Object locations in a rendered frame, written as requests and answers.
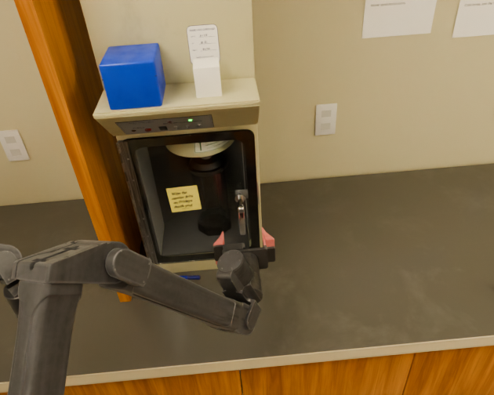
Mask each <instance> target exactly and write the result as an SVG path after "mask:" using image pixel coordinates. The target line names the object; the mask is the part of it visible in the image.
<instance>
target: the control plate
mask: <svg viewBox="0 0 494 395"><path fill-rule="evenodd" d="M188 119H193V121H188ZM167 121H172V122H171V123H168V122H167ZM115 124H116V125H117V126H118V127H119V128H120V129H121V130H122V131H123V132H124V133H125V134H126V135H127V134H137V133H146V131H145V129H151V131H150V132H164V131H174V130H184V129H202V128H212V127H214V124H213V120H212V115H211V114H210V115H200V116H190V117H181V118H162V119H152V120H142V121H124V122H115ZM198 124H199V125H200V127H198ZM186 125H189V128H187V127H186ZM161 126H166V127H167V129H168V130H160V129H159V127H161ZM174 126H178V128H177V129H176V128H174ZM131 130H136V131H135V132H132V131H131Z"/></svg>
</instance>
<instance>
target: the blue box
mask: <svg viewBox="0 0 494 395"><path fill-rule="evenodd" d="M99 68H100V73H101V77H102V81H103V83H104V88H105V92H106V94H107V100H108V103H109V106H110V109H111V110H122V109H132V108H142V107H160V106H161V105H162V103H163V98H164V93H165V75H164V71H163V66H162V57H161V53H160V49H159V44H158V43H150V44H139V45H120V46H110V47H108V48H107V51H106V52H105V54H104V57H103V59H102V60H101V62H100V65H99Z"/></svg>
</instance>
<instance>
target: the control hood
mask: <svg viewBox="0 0 494 395"><path fill-rule="evenodd" d="M221 88H222V96H214V97H205V98H197V96H196V91H195V84H194V82H188V83H179V84H168V85H165V93H164V98H163V103H162V105H161V106H160V107H142V108H132V109H122V110H111V109H110V106H109V103H108V100H107V94H106V92H105V90H104V91H103V92H102V95H101V97H100V99H99V102H98V104H97V105H96V109H95V110H94V113H93V118H94V119H96V120H97V121H98V122H99V123H100V124H101V125H102V126H103V127H104V128H105V129H106V130H107V131H108V132H109V133H110V134H111V135H112V136H124V135H126V134H125V133H124V132H123V131H122V130H121V129H120V128H119V127H118V126H117V125H116V124H115V122H124V121H142V120H152V119H162V118H181V117H190V116H200V115H210V114H211V115H212V120H213V124H214V127H212V128H219V127H228V126H238V125H256V123H258V119H259V112H260V97H259V93H258V89H257V85H256V79H255V78H237V79H227V80H221Z"/></svg>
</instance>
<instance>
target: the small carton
mask: <svg viewBox="0 0 494 395"><path fill-rule="evenodd" d="M193 73H194V84H195V91H196V96H197V98H205V97H214V96H222V88H221V80H220V64H219V57H213V58H205V59H195V60H193Z"/></svg>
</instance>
